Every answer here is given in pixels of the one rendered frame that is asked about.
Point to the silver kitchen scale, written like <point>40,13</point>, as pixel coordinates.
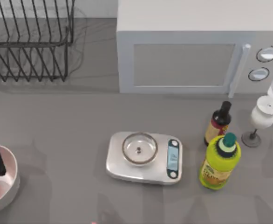
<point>120,163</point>

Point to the microwave door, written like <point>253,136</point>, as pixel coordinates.
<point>183,65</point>

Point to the dark glass bottle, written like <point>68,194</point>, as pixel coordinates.
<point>216,123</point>

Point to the yellow-green bottle with green cap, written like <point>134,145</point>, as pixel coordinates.
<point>218,170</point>

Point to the pale microwave oven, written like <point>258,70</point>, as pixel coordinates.
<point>197,21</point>

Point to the white wine glass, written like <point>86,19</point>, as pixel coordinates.
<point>262,116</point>

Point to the small microwave knob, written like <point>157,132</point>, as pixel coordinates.
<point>258,74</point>

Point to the white bowl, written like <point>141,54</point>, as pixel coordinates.
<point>9,168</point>

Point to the large microwave knob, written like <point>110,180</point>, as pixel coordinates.
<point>267,54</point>

